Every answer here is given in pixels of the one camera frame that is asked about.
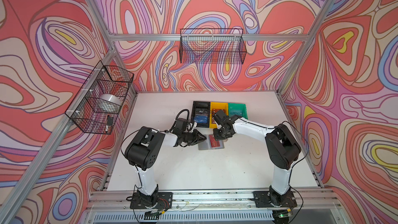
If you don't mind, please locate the red VIP card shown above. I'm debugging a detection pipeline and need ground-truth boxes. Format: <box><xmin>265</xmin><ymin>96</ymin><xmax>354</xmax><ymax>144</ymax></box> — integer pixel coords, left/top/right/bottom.
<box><xmin>209</xmin><ymin>135</ymin><xmax>222</xmax><ymax>148</ymax></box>

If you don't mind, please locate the black wire basket left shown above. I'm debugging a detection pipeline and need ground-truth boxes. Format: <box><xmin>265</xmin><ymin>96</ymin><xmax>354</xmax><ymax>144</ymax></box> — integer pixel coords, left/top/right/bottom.
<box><xmin>65</xmin><ymin>61</ymin><xmax>134</xmax><ymax>135</ymax></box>

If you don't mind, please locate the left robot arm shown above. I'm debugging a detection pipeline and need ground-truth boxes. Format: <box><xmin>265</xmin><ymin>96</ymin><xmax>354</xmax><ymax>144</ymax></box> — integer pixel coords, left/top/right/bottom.
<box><xmin>122</xmin><ymin>126</ymin><xmax>207</xmax><ymax>201</ymax></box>

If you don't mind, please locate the black wire basket back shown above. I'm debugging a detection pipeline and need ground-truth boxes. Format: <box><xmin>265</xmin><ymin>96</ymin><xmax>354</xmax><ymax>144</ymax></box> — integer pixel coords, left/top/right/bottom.
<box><xmin>179</xmin><ymin>27</ymin><xmax>247</xmax><ymax>64</ymax></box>

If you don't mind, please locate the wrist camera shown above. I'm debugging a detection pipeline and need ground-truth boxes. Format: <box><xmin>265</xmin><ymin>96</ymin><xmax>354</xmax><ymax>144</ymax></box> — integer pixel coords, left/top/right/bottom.
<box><xmin>212</xmin><ymin>110</ymin><xmax>232</xmax><ymax>127</ymax></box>
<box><xmin>170</xmin><ymin>118</ymin><xmax>198</xmax><ymax>133</ymax></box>

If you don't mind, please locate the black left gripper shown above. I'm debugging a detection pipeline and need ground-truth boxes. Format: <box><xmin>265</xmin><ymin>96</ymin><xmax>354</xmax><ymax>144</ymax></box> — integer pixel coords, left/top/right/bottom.
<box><xmin>180</xmin><ymin>130</ymin><xmax>207</xmax><ymax>146</ymax></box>

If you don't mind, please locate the aluminium front rail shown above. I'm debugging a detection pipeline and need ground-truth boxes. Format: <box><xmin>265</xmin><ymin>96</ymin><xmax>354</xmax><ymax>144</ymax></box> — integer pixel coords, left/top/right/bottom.
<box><xmin>82</xmin><ymin>187</ymin><xmax>350</xmax><ymax>224</ymax></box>

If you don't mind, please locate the yellow plastic bin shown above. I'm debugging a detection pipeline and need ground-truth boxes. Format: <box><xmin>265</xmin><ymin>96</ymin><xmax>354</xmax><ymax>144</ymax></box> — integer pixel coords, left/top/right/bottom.
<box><xmin>209</xmin><ymin>102</ymin><xmax>230</xmax><ymax>129</ymax></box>

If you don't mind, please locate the blue VIP card in bin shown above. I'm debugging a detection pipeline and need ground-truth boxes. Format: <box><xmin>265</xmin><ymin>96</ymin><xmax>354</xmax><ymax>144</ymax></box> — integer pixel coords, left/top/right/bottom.
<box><xmin>194</xmin><ymin>115</ymin><xmax>208</xmax><ymax>124</ymax></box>

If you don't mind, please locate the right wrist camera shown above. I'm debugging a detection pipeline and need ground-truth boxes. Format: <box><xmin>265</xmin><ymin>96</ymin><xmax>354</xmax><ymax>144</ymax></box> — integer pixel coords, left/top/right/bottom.
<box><xmin>212</xmin><ymin>110</ymin><xmax>232</xmax><ymax>127</ymax></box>

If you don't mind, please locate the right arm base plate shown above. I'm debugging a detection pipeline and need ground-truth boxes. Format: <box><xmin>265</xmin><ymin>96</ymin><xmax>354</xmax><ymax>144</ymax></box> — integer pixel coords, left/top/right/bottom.
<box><xmin>250</xmin><ymin>190</ymin><xmax>297</xmax><ymax>208</ymax></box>

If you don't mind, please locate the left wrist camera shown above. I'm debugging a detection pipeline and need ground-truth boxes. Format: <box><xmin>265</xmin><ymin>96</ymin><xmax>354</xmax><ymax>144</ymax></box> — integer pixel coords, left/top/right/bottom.
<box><xmin>170</xmin><ymin>118</ymin><xmax>198</xmax><ymax>133</ymax></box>

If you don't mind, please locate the black plastic bin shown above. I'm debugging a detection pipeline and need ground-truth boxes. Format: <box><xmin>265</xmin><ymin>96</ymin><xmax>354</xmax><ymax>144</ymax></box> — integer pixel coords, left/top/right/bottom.
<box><xmin>191</xmin><ymin>101</ymin><xmax>210</xmax><ymax>128</ymax></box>

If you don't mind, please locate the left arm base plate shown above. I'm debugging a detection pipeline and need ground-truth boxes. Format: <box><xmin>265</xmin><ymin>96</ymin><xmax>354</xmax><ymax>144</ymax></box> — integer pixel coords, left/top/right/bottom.
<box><xmin>130</xmin><ymin>191</ymin><xmax>173</xmax><ymax>209</ymax></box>

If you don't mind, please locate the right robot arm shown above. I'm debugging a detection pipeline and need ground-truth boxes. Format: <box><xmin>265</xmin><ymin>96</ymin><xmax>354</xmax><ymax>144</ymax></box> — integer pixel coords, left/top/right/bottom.
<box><xmin>213</xmin><ymin>115</ymin><xmax>301</xmax><ymax>207</ymax></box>

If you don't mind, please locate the black wire basket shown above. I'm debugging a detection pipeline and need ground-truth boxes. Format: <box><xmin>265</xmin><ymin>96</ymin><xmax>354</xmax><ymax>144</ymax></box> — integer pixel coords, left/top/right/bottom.
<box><xmin>179</xmin><ymin>27</ymin><xmax>247</xmax><ymax>64</ymax></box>
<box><xmin>65</xmin><ymin>61</ymin><xmax>134</xmax><ymax>135</ymax></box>

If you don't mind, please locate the silver tape roll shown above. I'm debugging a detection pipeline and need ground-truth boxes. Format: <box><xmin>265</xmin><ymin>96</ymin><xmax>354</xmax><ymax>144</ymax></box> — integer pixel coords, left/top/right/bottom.
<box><xmin>99</xmin><ymin>93</ymin><xmax>122</xmax><ymax>105</ymax></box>

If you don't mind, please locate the green plastic bin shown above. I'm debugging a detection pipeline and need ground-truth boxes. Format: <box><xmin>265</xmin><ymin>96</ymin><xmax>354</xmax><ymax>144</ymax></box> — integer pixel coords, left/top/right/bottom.
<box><xmin>228</xmin><ymin>103</ymin><xmax>248</xmax><ymax>119</ymax></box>

